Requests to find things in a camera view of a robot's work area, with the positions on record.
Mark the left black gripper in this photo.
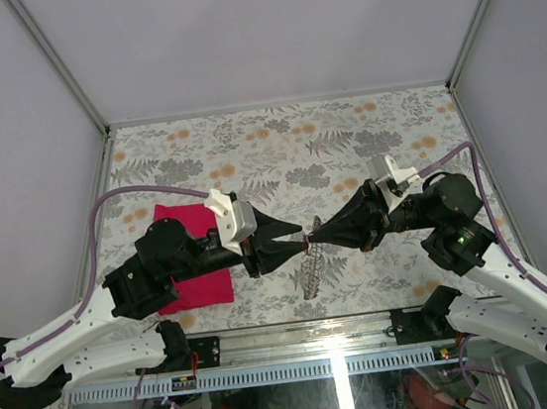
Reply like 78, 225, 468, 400
166, 201, 315, 289

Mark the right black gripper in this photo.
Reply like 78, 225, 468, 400
302, 169, 444, 258

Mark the red tag key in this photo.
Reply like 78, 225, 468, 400
302, 234, 310, 256

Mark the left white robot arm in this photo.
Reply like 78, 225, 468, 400
0, 201, 306, 409

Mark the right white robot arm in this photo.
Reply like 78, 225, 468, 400
307, 171, 547, 364

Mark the red cloth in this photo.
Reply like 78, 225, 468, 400
143, 195, 237, 318

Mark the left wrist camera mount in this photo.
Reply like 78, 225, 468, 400
203, 189, 258, 256

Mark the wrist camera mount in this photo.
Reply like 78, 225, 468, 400
368, 154, 421, 202
203, 189, 258, 256

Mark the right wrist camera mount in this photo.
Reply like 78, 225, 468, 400
368, 154, 421, 202

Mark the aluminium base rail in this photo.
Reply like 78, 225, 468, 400
60, 293, 522, 409

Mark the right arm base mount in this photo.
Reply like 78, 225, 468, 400
384, 285, 462, 346

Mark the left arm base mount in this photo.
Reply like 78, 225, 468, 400
156, 320, 221, 372

